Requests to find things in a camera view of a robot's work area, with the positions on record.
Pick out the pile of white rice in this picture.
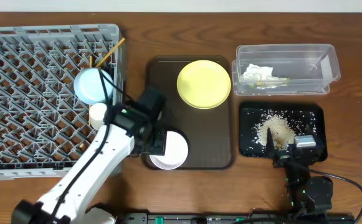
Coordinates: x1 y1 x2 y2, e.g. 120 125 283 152
249 108 318 152

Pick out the pink bowl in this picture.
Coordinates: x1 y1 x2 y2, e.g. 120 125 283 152
150 131 189 170

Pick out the yellow green snack wrapper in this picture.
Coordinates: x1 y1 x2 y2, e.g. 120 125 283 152
251 78 290 90

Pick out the white cup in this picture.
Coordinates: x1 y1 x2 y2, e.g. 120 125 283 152
89 103 107 130

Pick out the yellow plate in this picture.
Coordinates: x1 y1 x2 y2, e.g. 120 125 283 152
176 60 231 110

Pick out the white napkin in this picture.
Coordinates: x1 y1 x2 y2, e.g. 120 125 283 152
241 63 279 81

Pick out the light blue bowl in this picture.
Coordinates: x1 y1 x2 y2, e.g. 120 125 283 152
73 68 113 105

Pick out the wooden chopstick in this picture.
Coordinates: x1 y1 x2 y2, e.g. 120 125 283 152
95 37 125 68
88 55 93 126

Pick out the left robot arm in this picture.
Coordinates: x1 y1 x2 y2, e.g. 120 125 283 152
11 103 166 223

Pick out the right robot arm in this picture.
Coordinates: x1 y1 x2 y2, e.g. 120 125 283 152
265 125 333 220

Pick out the black waste tray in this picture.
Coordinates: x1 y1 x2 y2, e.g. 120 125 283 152
239 101 328 162

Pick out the brown serving tray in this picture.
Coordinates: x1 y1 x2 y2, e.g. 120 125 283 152
146 56 235 170

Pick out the clear plastic bin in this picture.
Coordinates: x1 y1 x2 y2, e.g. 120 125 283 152
232 44 341 96

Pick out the grey dish rack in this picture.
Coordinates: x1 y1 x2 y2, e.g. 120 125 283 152
0 24 127 180

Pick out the black rail front edge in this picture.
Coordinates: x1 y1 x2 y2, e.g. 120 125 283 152
87 211 356 224

